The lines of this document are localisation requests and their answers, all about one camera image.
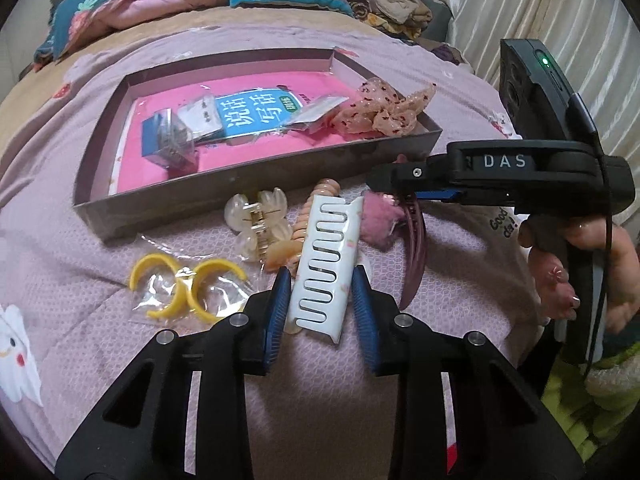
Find pink fuzzy hair clip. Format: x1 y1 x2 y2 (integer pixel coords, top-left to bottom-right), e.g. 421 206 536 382
361 191 408 252

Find white packet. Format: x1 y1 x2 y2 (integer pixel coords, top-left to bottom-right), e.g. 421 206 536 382
292 94 351 133

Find person's right hand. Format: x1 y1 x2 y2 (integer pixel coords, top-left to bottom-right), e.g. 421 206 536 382
517 212 640 331

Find purple translucent headband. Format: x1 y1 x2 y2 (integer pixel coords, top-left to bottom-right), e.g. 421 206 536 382
397 195 428 311

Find peach spiral hair tie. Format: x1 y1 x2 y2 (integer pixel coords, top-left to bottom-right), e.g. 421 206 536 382
262 178 343 273

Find pink book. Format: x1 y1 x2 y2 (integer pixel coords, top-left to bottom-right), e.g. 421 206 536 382
107 70 361 196

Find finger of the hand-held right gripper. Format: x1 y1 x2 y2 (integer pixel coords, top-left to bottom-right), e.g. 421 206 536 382
367 157 451 195
414 190 463 205

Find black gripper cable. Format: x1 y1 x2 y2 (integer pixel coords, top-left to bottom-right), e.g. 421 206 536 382
570 92 618 381

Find clear claw hair clip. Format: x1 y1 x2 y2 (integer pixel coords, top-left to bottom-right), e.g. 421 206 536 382
223 187 296 263

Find small blue box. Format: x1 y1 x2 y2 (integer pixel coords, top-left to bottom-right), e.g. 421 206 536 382
140 107 198 173

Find dark clothes heap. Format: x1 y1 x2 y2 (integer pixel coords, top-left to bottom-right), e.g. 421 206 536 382
432 42 471 66

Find white striped curtain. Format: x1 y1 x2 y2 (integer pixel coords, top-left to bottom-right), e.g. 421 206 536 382
440 0 640 161

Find yellow hair clips in bag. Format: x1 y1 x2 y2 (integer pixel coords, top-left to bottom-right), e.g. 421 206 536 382
129 232 266 323

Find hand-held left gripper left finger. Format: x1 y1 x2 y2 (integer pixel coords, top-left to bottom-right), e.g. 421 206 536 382
55 266 293 480

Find green cloth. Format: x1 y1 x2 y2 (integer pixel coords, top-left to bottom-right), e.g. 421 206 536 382
542 340 640 461

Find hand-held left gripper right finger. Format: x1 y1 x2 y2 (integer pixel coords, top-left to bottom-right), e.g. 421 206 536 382
350 265 586 480

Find pink floral scrunchie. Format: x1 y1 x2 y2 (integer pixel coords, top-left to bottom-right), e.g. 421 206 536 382
330 77 437 136

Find earring card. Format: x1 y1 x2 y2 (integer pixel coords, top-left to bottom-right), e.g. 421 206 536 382
175 92 226 146

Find pile of clothes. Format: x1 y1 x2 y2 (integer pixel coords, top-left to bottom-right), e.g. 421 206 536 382
305 0 451 43

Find floral pink quilt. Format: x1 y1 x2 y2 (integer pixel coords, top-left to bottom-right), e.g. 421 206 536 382
34 0 233 66

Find dark shallow cardboard box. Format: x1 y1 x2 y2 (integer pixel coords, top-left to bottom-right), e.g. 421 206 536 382
72 47 443 246

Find white comb hair clip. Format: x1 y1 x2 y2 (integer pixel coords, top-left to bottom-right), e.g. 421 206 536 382
287 195 366 345

